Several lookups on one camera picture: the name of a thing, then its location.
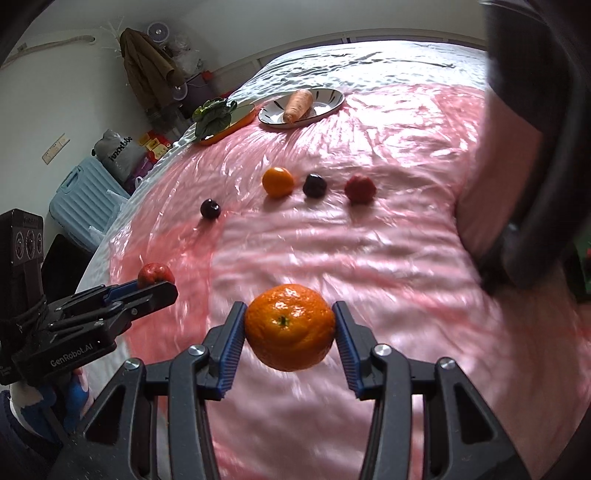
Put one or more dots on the dark plum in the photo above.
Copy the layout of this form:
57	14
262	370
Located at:
315	185
210	209

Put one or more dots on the white striped plate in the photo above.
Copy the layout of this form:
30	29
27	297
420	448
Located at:
325	101

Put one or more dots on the yellow and red boxes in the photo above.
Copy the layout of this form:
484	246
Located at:
154	145

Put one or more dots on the light blue suitcase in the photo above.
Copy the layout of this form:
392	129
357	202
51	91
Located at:
83	198

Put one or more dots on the wall socket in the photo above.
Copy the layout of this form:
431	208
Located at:
55	148

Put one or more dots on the clear plastic bags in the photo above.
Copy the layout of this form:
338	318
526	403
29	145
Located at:
187	60

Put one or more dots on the beige wall pipe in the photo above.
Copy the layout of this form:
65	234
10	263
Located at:
51	46

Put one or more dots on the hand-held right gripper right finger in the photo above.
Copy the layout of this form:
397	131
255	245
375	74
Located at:
346	346

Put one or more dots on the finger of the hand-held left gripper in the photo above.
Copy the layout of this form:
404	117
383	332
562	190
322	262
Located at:
117	293
152	297

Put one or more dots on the carrot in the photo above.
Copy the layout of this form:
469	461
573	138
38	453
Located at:
298	106

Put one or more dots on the grey printed bag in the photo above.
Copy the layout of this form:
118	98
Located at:
117	154

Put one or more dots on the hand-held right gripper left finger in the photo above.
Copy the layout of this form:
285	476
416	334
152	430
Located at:
233	341

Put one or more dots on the green leafy vegetable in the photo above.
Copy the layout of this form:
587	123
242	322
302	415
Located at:
212	117

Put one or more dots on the white fan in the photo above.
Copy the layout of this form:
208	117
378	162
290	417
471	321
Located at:
159	33

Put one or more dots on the brown coat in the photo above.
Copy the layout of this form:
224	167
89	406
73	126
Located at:
147	69

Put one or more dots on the white coat rack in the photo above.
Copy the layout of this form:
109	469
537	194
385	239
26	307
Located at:
113	30

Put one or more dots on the red apple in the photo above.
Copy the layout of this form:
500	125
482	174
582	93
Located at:
359	189
156	272

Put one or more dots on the orange plate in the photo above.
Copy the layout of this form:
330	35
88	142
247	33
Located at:
240	115

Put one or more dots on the orange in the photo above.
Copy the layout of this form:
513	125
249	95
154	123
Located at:
278	182
290	327

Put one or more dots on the pink plastic sheet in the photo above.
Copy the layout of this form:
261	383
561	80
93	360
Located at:
346	254

